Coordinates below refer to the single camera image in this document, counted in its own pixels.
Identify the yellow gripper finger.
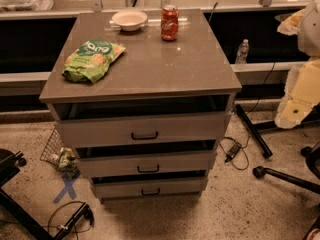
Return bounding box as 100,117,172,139
274,58,320,129
277,9,304,36

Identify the grey top drawer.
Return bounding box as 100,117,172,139
56,95,230,148

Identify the grey drawer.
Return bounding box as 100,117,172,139
56,95,230,148
91,170,208,199
77,140,215,178

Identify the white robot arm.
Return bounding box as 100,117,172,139
274,0,320,129

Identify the grey middle drawer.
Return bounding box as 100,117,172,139
77,140,215,178

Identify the grey bottom drawer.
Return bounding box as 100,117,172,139
91,170,208,199

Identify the grey drawer cabinet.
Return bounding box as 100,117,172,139
38,8,243,204

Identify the clear water bottle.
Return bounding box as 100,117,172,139
235,39,249,64

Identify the black stand leg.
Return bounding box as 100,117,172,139
235,104,273,159

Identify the black office chair base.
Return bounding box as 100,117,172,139
252,143,320,240

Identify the orange soda can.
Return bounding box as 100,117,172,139
161,5,179,41

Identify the white bowl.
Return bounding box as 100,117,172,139
112,10,148,32

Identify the green chip bag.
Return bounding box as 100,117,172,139
62,40,126,83

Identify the green crumpled bag on floor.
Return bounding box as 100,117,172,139
56,147,77,172

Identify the black power adapter with cable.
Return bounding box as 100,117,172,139
219,137,249,171

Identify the black cable on floor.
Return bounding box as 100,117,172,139
46,200,95,240

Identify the wire mesh basket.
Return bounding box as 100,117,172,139
40,129,63,166

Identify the black frame left bottom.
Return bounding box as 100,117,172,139
0,149,95,240

